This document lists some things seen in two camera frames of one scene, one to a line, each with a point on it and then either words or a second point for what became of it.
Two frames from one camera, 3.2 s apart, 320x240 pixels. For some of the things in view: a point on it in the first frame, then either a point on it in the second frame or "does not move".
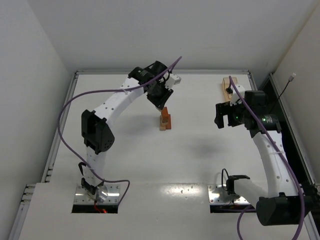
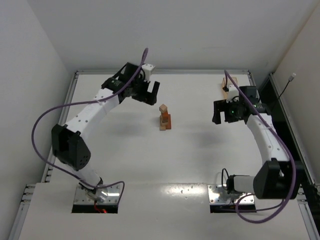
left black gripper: [160, 94] → [142, 91]
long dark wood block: [168, 124] does not move
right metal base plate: [218, 194] does not move
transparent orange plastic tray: [225, 83] does not move
